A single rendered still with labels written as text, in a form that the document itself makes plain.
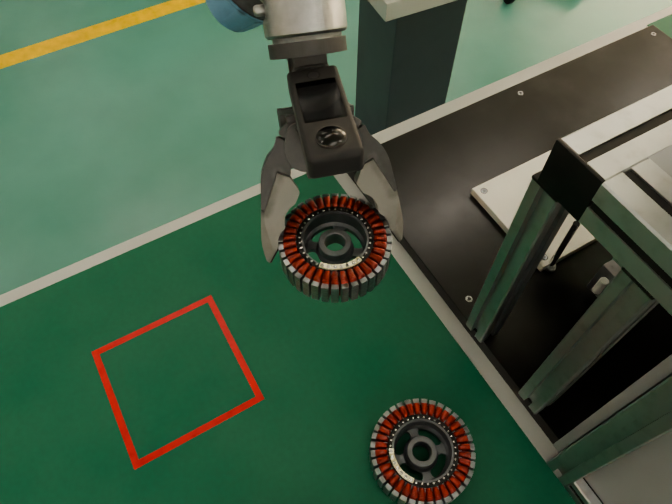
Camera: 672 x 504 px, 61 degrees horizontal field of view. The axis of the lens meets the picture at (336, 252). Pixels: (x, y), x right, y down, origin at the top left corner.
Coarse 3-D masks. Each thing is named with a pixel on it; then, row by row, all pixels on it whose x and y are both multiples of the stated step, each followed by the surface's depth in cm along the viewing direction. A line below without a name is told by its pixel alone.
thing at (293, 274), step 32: (288, 224) 56; (320, 224) 58; (352, 224) 58; (384, 224) 56; (288, 256) 54; (320, 256) 56; (352, 256) 57; (384, 256) 54; (320, 288) 54; (352, 288) 53
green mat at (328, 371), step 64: (320, 192) 83; (128, 256) 77; (192, 256) 77; (256, 256) 77; (0, 320) 72; (64, 320) 72; (128, 320) 72; (192, 320) 72; (256, 320) 72; (320, 320) 72; (384, 320) 72; (0, 384) 68; (64, 384) 68; (128, 384) 68; (192, 384) 68; (320, 384) 68; (384, 384) 68; (448, 384) 68; (0, 448) 64; (64, 448) 64; (192, 448) 64; (256, 448) 64; (320, 448) 64; (512, 448) 64
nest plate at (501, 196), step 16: (544, 160) 82; (512, 176) 81; (528, 176) 81; (480, 192) 79; (496, 192) 79; (512, 192) 79; (496, 208) 78; (512, 208) 78; (560, 240) 75; (576, 240) 75; (592, 240) 75; (544, 256) 74; (560, 256) 74
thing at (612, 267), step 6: (606, 264) 68; (612, 264) 68; (600, 270) 69; (606, 270) 68; (612, 270) 68; (618, 270) 68; (594, 276) 70; (600, 276) 69; (606, 276) 68; (612, 276) 67; (594, 282) 71
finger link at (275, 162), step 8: (280, 144) 52; (272, 152) 52; (280, 152) 52; (264, 160) 53; (272, 160) 52; (280, 160) 52; (264, 168) 52; (272, 168) 52; (280, 168) 52; (288, 168) 52; (264, 176) 52; (272, 176) 52; (264, 184) 53; (272, 184) 53; (264, 192) 53; (264, 200) 53; (264, 208) 53
